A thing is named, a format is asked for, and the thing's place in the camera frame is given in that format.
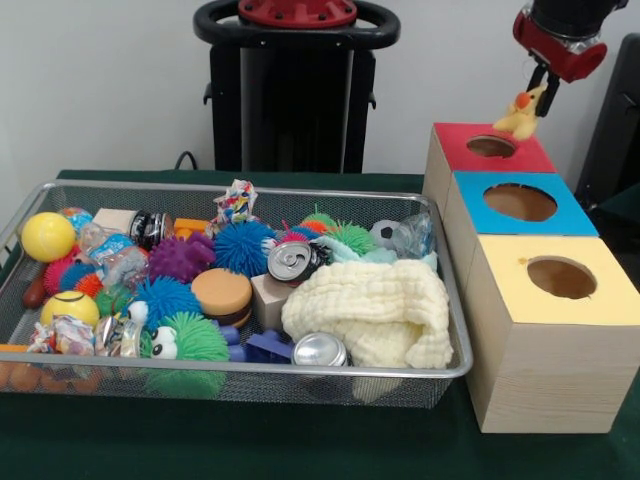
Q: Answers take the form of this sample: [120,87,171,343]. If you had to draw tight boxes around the yellow smiley face ball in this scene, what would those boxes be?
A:
[39,290,101,329]

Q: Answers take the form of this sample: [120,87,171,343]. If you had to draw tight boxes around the blue fuzzy toy with eyes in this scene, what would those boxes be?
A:
[124,276,204,331]

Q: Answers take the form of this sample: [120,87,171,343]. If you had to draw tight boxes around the toy hamburger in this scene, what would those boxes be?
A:
[191,268,254,330]

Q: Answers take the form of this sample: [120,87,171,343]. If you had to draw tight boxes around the plain yellow ball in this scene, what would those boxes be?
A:
[20,211,77,263]

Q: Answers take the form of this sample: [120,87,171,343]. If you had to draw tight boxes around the silver crushed can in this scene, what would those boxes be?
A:
[292,333,350,368]

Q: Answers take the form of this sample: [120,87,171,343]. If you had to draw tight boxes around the black crushed soda can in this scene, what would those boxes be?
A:
[267,241,334,284]

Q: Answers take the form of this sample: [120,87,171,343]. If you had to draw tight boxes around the black upright panel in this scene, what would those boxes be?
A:
[574,33,640,201]

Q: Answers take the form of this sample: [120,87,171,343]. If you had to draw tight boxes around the shallow clear mesh bin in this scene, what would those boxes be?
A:
[0,179,475,410]

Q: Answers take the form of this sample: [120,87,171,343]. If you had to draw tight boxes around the green fuzzy toy with eyes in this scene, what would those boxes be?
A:
[139,312,230,362]

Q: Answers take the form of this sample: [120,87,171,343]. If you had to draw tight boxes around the purple spiky ball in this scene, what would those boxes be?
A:
[147,232,217,285]

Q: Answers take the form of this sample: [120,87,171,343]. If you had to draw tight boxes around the cream waffle cloth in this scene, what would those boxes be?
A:
[280,261,455,370]

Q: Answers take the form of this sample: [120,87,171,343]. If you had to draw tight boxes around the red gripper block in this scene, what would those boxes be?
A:
[512,10,609,120]

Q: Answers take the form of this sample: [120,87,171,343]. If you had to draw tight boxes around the dark green side table cloth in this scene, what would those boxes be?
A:
[597,180,640,246]

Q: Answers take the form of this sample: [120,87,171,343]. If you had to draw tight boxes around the yellow duck plush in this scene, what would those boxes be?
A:
[492,83,549,141]

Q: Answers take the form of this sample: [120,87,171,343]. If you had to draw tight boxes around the wooden box with three holes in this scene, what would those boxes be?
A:
[422,121,640,434]

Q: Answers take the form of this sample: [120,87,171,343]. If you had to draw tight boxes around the small black white soccer ball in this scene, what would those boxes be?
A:
[369,219,403,250]

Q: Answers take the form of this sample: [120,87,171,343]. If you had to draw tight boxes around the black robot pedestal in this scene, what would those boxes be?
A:
[192,0,401,175]

